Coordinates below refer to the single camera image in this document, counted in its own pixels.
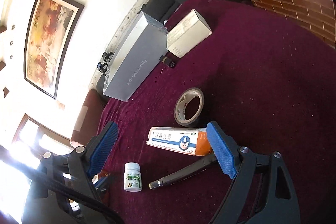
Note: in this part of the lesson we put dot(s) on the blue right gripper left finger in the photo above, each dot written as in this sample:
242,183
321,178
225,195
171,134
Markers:
99,148

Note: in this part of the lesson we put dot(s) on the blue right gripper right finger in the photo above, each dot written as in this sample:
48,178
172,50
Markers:
224,148

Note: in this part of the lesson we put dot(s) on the black marker yellow cap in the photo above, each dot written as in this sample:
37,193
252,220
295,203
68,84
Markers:
185,172

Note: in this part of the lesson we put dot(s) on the white blue ointment box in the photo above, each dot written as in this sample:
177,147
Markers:
189,141

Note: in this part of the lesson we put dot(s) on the white green-label pill bottle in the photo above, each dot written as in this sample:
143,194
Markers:
132,181

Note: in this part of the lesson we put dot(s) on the brown pink armchair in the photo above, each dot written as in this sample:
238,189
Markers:
88,120

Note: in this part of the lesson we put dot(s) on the black tape roll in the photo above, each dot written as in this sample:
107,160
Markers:
188,107

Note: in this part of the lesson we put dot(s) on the maroon velvet bed cover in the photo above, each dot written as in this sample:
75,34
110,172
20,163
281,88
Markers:
269,84

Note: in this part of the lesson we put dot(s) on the blue clamp device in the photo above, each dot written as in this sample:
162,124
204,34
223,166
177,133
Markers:
102,67

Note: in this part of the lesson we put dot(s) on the small black bottle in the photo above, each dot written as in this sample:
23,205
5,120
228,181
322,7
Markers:
167,61

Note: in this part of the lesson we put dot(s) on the black clamp device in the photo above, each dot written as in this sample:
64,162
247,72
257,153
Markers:
107,56

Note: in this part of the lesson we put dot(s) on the small white cardboard box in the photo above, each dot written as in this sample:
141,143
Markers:
187,34

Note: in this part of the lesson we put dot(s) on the grey shoe box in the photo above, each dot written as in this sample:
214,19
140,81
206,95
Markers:
135,57

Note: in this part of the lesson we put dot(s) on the framed painting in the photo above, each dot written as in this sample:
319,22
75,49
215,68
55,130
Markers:
50,29

